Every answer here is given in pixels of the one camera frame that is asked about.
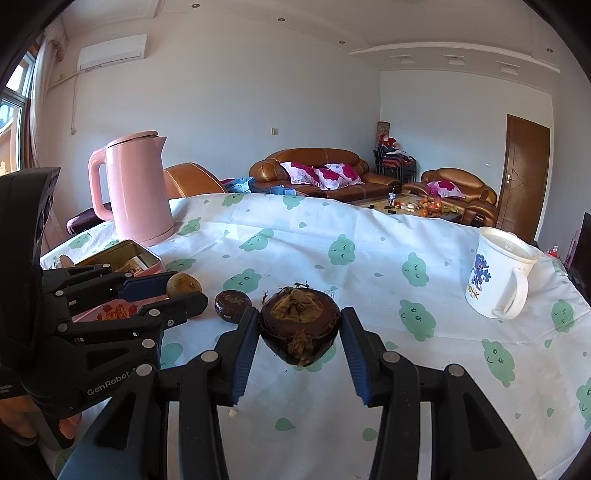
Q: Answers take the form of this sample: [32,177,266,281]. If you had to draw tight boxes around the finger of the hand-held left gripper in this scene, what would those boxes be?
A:
[41,263,178,315]
[55,292,209,343]

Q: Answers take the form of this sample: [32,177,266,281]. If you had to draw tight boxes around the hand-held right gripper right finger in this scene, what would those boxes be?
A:
[340,307,539,480]

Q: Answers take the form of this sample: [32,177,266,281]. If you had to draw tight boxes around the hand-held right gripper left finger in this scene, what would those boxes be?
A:
[58,306,262,480]

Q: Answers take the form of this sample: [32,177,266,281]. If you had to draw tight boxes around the small brown round fruit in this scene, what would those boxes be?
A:
[166,272,204,319]

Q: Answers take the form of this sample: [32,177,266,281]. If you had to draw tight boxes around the pink tin box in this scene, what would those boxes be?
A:
[69,239,163,324]

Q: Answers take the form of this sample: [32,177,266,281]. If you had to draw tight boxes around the dark water chestnut with tuft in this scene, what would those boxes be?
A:
[259,284,343,367]

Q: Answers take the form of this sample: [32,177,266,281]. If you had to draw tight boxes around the person's left hand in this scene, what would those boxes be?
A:
[0,392,83,445]

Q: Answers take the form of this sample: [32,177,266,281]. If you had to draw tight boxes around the newspaper sheet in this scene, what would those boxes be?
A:
[113,255,148,274]

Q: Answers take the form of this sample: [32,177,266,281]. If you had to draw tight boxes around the small dark water chestnut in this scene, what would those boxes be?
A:
[214,290,253,324]

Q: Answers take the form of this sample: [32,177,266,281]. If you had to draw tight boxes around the round purple stool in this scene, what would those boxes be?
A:
[66,206,114,236]

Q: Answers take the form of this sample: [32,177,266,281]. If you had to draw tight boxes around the pink electric kettle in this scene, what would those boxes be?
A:
[89,131,176,248]

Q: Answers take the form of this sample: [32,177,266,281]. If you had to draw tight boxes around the white tablecloth green print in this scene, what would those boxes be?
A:
[39,191,591,480]

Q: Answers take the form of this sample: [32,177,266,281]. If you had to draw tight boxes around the pink curtain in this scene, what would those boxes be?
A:
[30,23,68,169]

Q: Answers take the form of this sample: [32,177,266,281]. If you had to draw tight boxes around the brown leather chair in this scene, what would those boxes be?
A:
[163,162,228,200]

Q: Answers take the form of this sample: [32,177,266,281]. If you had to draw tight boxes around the blue clothes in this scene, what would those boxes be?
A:
[222,176,287,197]

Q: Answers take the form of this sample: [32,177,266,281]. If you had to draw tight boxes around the window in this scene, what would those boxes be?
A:
[0,46,38,176]

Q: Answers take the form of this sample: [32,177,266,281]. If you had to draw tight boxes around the white printed mug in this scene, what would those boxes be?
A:
[464,226,546,320]

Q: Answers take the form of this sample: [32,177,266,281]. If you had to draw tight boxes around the wooden coffee table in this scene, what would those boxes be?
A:
[348,193,462,224]

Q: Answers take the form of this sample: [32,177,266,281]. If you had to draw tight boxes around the pile of small snacks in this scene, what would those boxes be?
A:
[385,191,458,217]

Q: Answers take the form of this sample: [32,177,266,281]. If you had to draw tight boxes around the floral pillow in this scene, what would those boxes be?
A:
[279,161,321,186]
[427,180,466,199]
[314,163,363,190]

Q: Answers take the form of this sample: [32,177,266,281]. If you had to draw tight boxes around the white air conditioner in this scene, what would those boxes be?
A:
[77,34,147,73]

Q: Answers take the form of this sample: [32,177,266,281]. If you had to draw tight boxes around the brown leather sofa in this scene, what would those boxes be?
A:
[249,148,376,199]

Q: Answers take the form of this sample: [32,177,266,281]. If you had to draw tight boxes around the stack of dark chairs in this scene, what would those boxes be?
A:
[373,143,417,185]

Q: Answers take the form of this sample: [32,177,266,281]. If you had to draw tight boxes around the brown leather armchair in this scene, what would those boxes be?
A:
[420,167,498,227]

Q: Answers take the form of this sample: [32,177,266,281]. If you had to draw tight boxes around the brown wooden door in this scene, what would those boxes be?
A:
[496,113,551,243]

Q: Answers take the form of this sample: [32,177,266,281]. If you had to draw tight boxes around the black television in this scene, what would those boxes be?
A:
[570,222,591,287]

